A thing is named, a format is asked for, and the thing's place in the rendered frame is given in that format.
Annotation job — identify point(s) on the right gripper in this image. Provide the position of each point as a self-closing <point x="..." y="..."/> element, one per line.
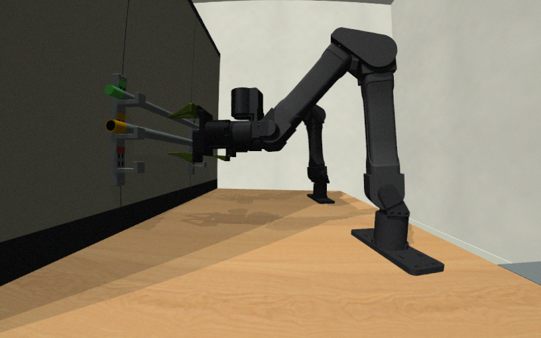
<point x="229" y="154"/>

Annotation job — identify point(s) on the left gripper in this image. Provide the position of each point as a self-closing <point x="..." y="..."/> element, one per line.
<point x="210" y="133"/>

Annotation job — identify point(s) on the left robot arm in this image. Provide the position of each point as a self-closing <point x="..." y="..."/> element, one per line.
<point x="383" y="183"/>

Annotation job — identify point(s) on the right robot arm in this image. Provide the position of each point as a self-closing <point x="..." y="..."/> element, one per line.
<point x="317" y="171"/>

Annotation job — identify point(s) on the dark grey wall panel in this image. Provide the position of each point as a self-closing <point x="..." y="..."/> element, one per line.
<point x="56" y="58"/>

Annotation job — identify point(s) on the grey metal bar with green end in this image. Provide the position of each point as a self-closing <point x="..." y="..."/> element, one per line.
<point x="123" y="95"/>

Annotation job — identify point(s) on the grey metal bar with yellow ends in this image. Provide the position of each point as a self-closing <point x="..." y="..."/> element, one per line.
<point x="125" y="128"/>

